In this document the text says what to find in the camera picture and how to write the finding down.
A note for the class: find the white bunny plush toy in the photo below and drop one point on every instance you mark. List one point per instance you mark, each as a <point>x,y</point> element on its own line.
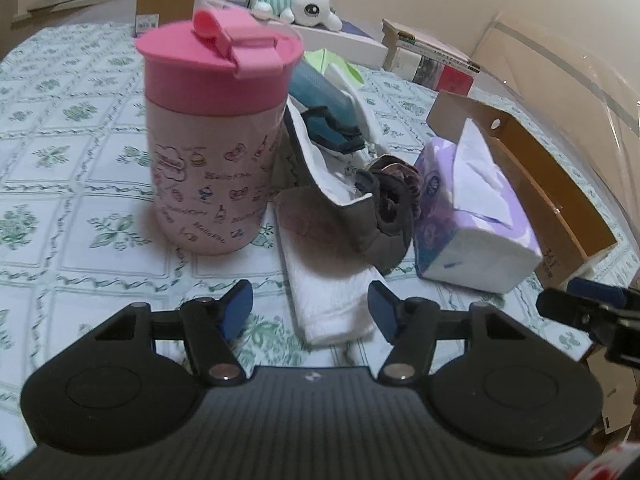
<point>310,0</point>

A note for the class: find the green and white packet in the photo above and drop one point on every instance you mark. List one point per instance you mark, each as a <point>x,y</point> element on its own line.
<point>345,67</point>

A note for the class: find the white towel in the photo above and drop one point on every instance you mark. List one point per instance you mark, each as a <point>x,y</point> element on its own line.
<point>330,300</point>

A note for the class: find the purple velvet scrunchie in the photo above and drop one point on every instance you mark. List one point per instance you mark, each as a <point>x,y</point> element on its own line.
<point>400,180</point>

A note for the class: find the green floral tablecloth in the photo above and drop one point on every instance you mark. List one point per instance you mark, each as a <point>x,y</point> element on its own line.
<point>75,185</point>

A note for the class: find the clear plastic sheet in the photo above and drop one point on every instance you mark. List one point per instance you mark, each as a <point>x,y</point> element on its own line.
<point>575,85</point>

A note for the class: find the white cloth strip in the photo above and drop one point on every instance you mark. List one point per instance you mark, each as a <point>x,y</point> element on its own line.
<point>367,120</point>

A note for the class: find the blue flat box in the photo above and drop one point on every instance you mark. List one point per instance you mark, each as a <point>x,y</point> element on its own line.
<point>356,29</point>

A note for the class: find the dark printed box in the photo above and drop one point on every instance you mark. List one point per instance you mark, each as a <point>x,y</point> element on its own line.
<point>430,70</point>

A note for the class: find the grey fabric pouch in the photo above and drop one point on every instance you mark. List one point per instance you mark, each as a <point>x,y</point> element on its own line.
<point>385,247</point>

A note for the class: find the purple tissue pack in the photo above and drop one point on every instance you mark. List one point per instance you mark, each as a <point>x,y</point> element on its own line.
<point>440,200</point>

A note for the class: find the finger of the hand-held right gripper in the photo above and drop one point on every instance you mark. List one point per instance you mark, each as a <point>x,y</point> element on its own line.
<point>597,292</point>
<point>565,307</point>

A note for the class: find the blue face mask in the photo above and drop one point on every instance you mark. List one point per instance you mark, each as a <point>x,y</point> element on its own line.
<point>315,90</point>

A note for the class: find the red box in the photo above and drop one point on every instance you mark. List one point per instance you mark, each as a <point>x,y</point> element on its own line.
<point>456,80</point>

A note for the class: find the pale cover book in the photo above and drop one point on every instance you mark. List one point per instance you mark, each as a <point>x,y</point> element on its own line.
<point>435,42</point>

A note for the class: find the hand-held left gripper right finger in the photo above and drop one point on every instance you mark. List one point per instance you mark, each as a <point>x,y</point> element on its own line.
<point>382,307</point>

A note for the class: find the brown cardboard piece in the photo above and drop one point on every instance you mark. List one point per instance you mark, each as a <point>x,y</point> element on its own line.
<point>612,395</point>

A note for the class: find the small white box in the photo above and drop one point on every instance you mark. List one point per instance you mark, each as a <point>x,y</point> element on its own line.
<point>405,62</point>

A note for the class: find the closed brown cardboard carton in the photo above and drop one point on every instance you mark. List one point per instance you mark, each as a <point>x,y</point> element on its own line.
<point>165,10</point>

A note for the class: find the brown cardboard box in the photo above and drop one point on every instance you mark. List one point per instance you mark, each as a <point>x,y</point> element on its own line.
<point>550,185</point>

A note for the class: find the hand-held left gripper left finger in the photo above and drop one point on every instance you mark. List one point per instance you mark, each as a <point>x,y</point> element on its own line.
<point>235,310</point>

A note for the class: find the long white box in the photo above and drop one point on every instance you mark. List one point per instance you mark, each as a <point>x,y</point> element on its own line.
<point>350,45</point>

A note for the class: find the pink lidded printed cup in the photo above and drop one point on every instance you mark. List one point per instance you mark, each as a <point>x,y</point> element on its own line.
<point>215,160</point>

